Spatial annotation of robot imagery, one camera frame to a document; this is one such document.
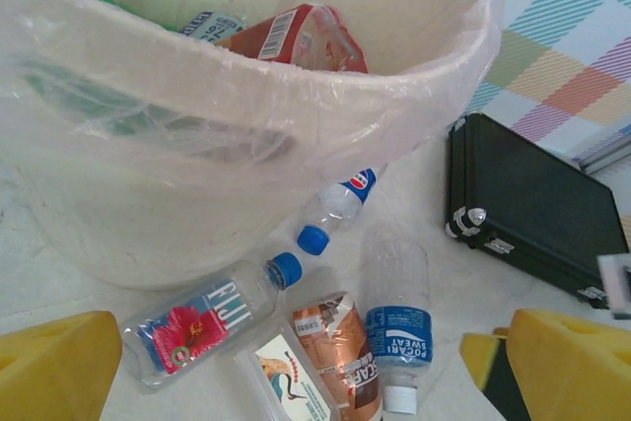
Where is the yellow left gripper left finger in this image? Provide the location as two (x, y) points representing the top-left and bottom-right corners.
(0, 311), (123, 421)

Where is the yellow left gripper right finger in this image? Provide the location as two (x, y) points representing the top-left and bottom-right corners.
(507, 309), (631, 421)

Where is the Pocari Sweat clear bottle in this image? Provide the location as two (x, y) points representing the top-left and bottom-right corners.
(358, 222), (435, 415)

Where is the copper Nescafe bottle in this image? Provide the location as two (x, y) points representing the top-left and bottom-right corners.
(290, 291), (386, 421)

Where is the Pepsi label clear bottle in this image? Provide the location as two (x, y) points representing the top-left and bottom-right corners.
(295, 164), (390, 257)

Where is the soda water bottle blue cap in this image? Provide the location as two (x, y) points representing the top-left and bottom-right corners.
(175, 10), (247, 43)

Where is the red gold label bottle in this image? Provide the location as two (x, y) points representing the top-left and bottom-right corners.
(216, 3), (371, 75)

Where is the white ribbed plastic bin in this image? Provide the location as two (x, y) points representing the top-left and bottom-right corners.
(0, 0), (509, 292)

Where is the Fiji water bottle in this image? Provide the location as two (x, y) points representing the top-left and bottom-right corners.
(119, 251), (305, 395)

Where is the black ridged aluminium case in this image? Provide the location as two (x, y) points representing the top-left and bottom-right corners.
(445, 112), (628, 312)

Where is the crane label tea bottle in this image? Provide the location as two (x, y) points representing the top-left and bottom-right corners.
(234, 320), (342, 421)

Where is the aluminium frame rail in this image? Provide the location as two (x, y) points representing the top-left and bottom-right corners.
(574, 132), (631, 176)

